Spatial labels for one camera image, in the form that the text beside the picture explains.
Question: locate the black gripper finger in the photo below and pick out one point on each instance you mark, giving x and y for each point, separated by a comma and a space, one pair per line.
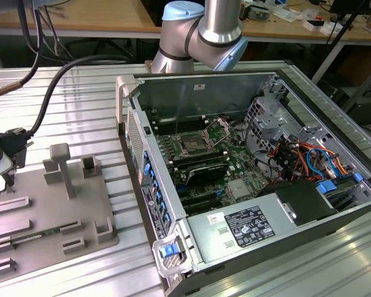
10, 182

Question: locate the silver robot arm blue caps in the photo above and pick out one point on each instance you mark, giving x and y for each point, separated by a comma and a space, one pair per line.
216, 18

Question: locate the blue slot retainer clip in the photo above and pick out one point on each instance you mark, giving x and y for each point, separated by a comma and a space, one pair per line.
147, 169
163, 208
167, 219

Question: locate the black RAM slot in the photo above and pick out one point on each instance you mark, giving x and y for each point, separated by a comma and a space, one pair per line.
179, 121
198, 156
180, 128
201, 162

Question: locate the CPU socket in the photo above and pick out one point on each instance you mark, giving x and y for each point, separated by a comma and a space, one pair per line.
193, 145

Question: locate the black expansion slot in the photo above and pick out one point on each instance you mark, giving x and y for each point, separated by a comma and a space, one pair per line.
204, 208
201, 199

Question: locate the grey plastic parts rack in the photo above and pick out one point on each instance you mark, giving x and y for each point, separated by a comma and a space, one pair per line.
49, 213

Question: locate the green RAM stick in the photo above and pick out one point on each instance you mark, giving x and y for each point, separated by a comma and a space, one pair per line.
37, 234

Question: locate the thin metal locking lever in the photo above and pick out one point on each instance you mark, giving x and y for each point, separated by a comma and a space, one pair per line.
176, 127

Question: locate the grey latch with blue tab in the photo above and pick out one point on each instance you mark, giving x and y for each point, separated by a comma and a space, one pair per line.
170, 263

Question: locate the black heatsink card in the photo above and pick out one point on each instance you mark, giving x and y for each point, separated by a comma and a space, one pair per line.
205, 174

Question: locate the open grey PC case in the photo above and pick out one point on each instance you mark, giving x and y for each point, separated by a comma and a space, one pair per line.
204, 244

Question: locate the grey power supply unit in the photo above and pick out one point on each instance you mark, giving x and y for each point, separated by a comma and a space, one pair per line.
210, 238

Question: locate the green motherboard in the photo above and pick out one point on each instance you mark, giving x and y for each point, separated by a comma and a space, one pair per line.
235, 161

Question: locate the silver chipset heatsink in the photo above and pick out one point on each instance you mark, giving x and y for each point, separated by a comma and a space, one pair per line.
238, 189

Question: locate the perforated metal drive cage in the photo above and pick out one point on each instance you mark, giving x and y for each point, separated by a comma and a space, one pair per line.
266, 120

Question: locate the black plastic shroud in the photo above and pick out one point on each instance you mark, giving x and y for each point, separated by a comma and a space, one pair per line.
306, 201

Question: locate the green electronic device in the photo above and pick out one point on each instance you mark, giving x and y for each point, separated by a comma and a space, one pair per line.
256, 12

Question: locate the white papers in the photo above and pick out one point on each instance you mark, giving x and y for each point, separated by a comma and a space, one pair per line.
286, 15

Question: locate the wooden desk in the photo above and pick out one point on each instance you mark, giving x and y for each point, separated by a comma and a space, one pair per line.
296, 31

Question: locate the small blue bay clip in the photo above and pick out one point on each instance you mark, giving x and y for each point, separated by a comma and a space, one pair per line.
358, 178

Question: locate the small white box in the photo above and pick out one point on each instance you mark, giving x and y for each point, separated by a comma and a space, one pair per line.
323, 27

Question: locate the black box under desk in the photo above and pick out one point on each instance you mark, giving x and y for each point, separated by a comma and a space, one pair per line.
365, 108

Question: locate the black tripod stand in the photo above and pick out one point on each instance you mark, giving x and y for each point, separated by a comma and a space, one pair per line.
343, 21

